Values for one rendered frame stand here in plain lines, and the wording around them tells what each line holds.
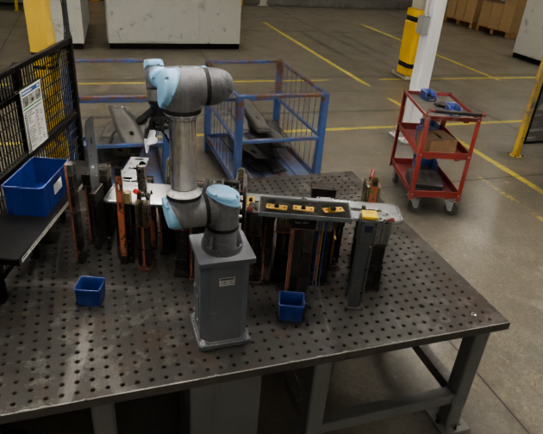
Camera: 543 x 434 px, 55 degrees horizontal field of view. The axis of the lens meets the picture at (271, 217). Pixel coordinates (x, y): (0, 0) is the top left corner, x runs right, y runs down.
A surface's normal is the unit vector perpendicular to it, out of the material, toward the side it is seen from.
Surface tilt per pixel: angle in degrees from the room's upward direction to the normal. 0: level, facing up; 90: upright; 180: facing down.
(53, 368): 0
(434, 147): 90
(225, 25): 90
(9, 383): 0
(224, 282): 90
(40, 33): 90
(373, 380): 0
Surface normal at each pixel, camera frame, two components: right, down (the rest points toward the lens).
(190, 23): 0.32, 0.48
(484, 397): 0.07, -0.87
